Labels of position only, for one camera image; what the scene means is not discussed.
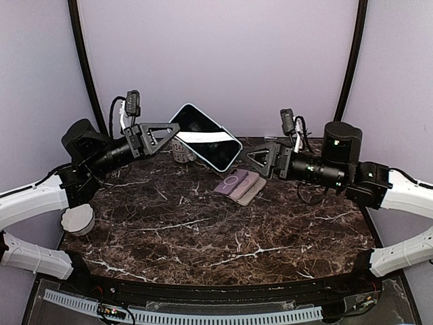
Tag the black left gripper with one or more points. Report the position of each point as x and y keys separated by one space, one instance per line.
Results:
x=136 y=133

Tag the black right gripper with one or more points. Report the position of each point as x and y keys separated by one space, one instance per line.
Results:
x=274 y=152

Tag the light blue phone case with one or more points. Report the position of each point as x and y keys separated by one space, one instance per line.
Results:
x=216 y=166

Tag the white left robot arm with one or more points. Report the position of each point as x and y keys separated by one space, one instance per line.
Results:
x=93 y=155

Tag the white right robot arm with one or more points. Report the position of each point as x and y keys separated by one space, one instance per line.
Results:
x=368 y=184

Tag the pink phone case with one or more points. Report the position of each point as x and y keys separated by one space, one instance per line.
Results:
x=244 y=185

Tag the beige phone case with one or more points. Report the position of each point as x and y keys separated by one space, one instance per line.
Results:
x=248 y=197

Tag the clear purple phone case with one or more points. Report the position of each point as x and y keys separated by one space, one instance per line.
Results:
x=230 y=182

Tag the white floral mug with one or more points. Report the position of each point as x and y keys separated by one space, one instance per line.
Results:
x=181 y=153

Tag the white scalloped dish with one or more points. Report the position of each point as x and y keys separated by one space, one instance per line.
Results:
x=78 y=221

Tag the small circuit board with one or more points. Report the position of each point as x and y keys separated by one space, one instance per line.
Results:
x=110 y=312

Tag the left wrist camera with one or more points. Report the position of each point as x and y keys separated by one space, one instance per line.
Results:
x=132 y=103

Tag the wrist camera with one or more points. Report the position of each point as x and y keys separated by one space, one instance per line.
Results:
x=287 y=121
x=132 y=103

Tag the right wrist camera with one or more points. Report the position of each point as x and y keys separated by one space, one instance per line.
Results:
x=287 y=121

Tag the black left frame post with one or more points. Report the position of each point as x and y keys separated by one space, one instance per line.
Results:
x=79 y=40

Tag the black frame post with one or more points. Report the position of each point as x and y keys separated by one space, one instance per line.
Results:
x=352 y=60
x=79 y=40

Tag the black front table rail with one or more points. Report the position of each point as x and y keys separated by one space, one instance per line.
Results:
x=329 y=291

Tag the black right frame post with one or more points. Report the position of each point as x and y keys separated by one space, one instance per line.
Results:
x=352 y=60

